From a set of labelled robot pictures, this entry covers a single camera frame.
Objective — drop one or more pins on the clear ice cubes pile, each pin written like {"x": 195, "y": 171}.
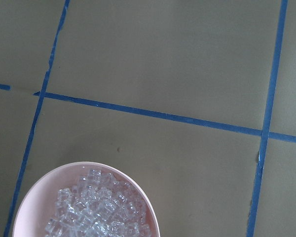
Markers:
{"x": 99, "y": 206}

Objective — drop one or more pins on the pink bowl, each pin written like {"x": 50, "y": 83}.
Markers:
{"x": 37, "y": 205}

